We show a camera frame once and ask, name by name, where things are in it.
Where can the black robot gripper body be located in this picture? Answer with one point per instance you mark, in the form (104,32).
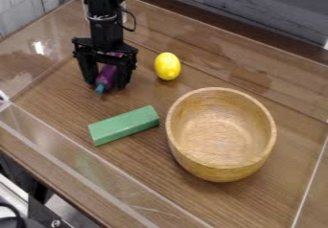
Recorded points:
(105,45)

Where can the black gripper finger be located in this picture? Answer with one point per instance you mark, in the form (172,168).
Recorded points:
(88,68)
(123,74)

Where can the purple toy eggplant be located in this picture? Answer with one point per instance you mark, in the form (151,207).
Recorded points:
(105,78)

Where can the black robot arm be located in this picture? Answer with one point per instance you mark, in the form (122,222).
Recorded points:
(105,7)

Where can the brown wooden bowl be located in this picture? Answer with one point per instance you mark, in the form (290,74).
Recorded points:
(221,133)

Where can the yellow toy lemon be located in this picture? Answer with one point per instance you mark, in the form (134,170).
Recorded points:
(167,66)

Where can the green rectangular block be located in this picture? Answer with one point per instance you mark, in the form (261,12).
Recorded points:
(123,125)

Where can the clear acrylic tray wall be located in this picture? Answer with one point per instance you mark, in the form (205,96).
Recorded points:
(127,183)

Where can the black metal bracket with bolt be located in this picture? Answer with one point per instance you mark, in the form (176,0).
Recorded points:
(40,217)

